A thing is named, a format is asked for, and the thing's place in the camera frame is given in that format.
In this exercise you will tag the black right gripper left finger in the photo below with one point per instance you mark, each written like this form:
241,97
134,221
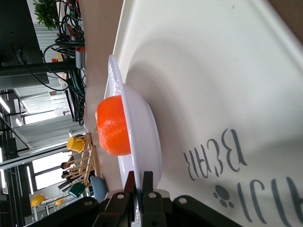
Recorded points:
118,208

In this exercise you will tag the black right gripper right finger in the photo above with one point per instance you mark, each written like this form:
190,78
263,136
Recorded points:
152,208

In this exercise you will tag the white round plate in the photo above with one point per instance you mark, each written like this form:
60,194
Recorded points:
142,132

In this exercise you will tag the orange fruit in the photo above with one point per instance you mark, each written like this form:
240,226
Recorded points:
112,125

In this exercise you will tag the blue bowl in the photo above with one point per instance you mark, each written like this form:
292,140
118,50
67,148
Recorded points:
99,189

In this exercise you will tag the green cup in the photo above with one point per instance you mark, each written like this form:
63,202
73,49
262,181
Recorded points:
76,190

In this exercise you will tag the wooden peg drying rack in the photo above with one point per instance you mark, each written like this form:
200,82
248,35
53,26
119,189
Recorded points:
86,160

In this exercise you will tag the yellow mug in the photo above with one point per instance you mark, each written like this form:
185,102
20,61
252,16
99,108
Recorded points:
74,144

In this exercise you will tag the cream bear print tray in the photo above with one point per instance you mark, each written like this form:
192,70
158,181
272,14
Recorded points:
213,71

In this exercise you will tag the green potted plant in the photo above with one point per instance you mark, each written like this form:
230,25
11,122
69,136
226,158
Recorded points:
46,13

